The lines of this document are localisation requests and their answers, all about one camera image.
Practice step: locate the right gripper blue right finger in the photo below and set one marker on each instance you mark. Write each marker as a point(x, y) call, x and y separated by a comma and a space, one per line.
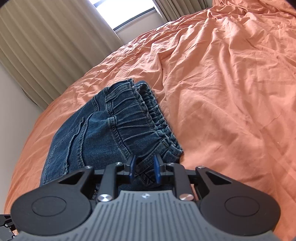
point(159, 168)

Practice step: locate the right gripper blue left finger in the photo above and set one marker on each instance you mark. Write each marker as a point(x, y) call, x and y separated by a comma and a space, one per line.
point(130, 167)

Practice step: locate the blue denim jeans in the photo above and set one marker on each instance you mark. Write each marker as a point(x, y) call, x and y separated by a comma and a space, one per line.
point(120, 121)

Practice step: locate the orange bed sheet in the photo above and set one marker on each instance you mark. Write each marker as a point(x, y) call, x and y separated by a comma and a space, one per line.
point(225, 81)

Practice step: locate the beige left curtain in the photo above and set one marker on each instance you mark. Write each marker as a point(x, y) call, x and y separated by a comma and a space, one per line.
point(47, 45)

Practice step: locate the beige curtain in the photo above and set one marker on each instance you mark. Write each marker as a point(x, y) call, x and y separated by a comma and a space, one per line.
point(47, 45)
point(171, 10)

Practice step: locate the beige right curtain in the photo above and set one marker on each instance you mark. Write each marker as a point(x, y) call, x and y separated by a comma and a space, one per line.
point(171, 10)

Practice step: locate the window with dark frame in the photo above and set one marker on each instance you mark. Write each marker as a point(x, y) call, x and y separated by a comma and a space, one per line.
point(118, 13)

